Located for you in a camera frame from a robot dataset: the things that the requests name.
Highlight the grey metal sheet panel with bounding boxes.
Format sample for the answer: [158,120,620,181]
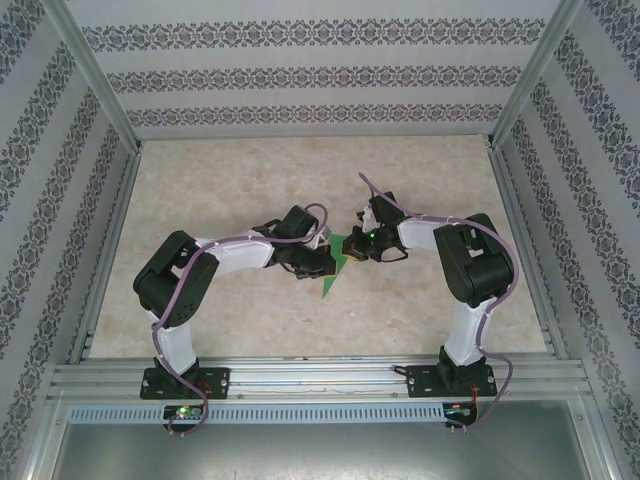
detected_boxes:
[29,399,614,480]

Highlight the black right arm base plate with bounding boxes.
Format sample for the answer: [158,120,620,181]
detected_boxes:
[407,364,499,400]

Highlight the aluminium frame bar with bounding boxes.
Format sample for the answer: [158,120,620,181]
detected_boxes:
[569,399,629,480]
[9,392,69,480]

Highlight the aluminium frame post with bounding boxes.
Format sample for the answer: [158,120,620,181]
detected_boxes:
[43,0,145,154]
[483,0,586,151]

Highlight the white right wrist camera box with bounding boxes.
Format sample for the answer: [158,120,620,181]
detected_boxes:
[355,198,377,227]

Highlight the green paper sheet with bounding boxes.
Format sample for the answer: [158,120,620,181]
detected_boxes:
[319,233,351,300]

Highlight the aluminium mounting rail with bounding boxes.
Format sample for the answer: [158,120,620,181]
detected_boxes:
[48,355,586,401]

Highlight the aluminium side rail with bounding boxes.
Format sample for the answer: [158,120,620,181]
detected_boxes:
[487,147,569,359]
[69,147,144,364]

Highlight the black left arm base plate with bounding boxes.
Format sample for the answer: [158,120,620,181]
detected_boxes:
[140,367,232,401]

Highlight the grey slotted cable duct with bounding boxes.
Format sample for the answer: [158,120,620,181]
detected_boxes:
[67,402,476,425]

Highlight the right controller board with LEDs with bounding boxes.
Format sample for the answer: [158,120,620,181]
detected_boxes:
[443,402,479,426]

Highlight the controller board with leds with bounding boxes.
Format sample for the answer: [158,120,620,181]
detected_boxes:
[163,404,206,426]
[443,402,479,426]

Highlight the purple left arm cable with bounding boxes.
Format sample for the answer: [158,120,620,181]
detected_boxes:
[151,202,330,437]

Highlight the left controller board with LEDs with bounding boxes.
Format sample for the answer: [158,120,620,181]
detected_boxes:
[163,404,206,426]

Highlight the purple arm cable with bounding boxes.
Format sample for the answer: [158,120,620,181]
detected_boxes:
[358,172,520,432]
[151,202,330,437]

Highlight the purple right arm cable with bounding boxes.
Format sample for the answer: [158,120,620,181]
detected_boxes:
[358,172,520,432]

